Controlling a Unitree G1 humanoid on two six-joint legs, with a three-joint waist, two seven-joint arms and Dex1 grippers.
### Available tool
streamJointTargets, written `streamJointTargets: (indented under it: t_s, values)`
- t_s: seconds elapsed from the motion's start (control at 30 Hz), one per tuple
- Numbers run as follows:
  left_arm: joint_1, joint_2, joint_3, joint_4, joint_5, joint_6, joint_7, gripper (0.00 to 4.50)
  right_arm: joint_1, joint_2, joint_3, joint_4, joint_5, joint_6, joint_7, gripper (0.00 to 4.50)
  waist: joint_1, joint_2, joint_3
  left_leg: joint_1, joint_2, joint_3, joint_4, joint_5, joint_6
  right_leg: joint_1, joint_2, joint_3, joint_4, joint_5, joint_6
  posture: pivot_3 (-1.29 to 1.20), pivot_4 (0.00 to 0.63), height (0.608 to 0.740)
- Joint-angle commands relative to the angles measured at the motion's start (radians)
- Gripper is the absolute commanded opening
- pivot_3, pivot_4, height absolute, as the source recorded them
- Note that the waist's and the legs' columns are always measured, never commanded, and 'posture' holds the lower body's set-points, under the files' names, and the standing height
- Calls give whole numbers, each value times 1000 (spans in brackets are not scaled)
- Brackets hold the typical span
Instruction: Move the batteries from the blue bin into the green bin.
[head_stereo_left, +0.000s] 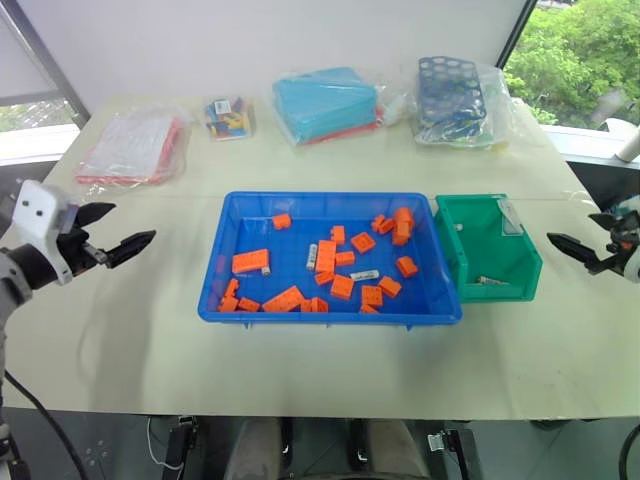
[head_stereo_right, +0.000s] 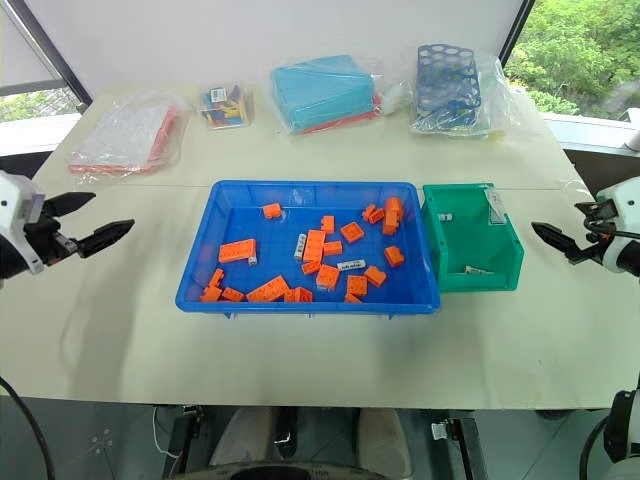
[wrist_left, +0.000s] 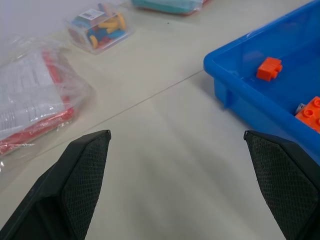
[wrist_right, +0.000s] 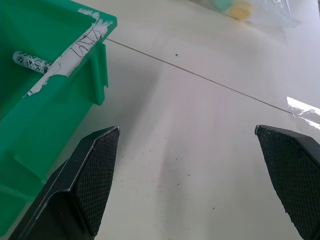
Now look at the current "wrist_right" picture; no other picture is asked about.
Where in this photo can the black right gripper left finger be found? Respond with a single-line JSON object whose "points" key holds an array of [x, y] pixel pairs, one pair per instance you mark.
{"points": [[75, 190]]}

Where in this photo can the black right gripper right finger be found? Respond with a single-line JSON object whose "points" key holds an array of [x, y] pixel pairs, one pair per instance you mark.
{"points": [[292, 162]]}

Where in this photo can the green plastic bin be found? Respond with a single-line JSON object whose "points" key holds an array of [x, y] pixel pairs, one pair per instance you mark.
{"points": [[37, 100]]}

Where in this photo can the clear plastic wrap piece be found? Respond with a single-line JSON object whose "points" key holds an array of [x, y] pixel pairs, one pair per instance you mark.
{"points": [[303, 112]]}

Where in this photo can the white battery with black icons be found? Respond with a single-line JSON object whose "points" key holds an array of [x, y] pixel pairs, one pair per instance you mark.
{"points": [[31, 62]]}

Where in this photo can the clear plastic bag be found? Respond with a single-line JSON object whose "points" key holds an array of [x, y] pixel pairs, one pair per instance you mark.
{"points": [[262, 12]]}

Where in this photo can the blurry yellow round object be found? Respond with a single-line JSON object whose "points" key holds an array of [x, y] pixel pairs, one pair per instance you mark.
{"points": [[241, 10]]}

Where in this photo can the blurry green round object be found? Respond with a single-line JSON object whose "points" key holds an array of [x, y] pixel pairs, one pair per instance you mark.
{"points": [[221, 4]]}

